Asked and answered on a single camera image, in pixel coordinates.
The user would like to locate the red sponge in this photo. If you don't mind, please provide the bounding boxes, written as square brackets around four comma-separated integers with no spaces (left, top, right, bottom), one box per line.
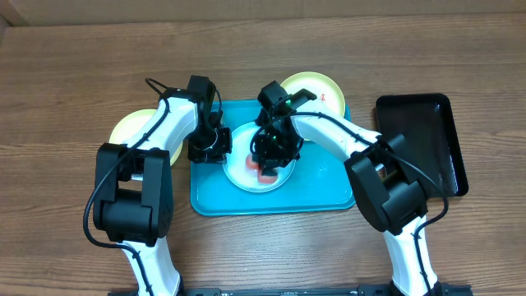
[246,154,278,184]

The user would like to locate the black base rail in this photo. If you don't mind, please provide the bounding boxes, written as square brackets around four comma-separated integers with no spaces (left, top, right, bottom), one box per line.
[107,283,473,296]

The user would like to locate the light blue plate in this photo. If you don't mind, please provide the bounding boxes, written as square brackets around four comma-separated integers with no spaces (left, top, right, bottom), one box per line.
[223,123,296,193]

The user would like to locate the black tray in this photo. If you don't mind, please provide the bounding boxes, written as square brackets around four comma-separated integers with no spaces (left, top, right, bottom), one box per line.
[375,93,469,197]

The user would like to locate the teal plastic tray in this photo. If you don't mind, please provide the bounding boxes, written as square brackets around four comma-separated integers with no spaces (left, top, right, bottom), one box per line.
[190,99,355,216]

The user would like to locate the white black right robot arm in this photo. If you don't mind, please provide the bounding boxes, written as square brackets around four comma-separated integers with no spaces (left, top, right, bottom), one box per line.
[249,81,441,295]

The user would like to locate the yellow plate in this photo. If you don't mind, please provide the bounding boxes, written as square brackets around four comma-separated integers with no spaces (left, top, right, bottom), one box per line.
[109,102,196,164]
[280,72,346,118]

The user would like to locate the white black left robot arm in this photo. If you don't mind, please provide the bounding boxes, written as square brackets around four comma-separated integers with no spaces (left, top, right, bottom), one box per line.
[83,76,232,295]

